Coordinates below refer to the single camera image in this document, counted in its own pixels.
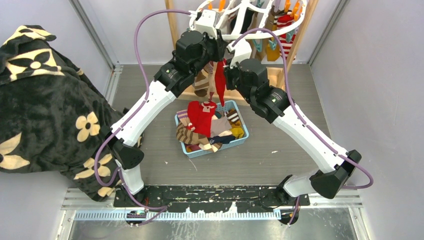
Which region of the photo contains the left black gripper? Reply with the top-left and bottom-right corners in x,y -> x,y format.
191,29 -> 229,79

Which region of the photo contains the beige maroon-toe sock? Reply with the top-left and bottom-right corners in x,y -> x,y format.
206,61 -> 216,101

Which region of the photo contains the white oval clip hanger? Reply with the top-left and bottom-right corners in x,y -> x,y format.
187,0 -> 309,40

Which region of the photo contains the brown beige striped sock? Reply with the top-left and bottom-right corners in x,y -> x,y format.
176,122 -> 224,153

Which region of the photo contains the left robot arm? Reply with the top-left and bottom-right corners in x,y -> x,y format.
100,28 -> 228,207

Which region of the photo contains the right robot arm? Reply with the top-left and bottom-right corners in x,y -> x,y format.
223,59 -> 362,206

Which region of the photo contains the wooden hanger stand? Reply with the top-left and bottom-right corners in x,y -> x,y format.
164,0 -> 320,109

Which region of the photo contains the brown striped hanging sock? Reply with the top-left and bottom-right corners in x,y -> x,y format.
193,63 -> 213,97

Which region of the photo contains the mustard yellow hanging sock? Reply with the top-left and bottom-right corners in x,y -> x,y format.
266,37 -> 281,62

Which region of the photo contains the grey sock in basket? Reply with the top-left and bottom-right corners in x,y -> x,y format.
210,116 -> 232,137

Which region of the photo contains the red white patterned sock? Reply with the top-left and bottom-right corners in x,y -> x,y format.
187,101 -> 217,137

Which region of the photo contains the black hanging sock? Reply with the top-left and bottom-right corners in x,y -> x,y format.
230,8 -> 255,34

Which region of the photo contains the purple striped beige sock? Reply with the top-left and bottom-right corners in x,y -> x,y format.
176,109 -> 190,126

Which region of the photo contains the red white striped sock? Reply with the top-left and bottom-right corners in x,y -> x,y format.
276,12 -> 298,59

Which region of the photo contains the black floral blanket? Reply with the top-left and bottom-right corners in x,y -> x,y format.
0,25 -> 124,202

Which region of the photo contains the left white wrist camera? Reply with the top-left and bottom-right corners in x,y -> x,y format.
194,9 -> 218,39

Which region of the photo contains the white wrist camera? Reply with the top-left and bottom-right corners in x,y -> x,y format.
194,9 -> 218,39
226,39 -> 252,69

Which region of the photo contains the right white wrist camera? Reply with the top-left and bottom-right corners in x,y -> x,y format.
226,39 -> 252,69

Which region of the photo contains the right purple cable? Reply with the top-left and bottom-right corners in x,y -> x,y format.
231,27 -> 375,227

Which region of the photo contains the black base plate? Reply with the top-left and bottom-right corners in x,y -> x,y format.
134,185 -> 295,214

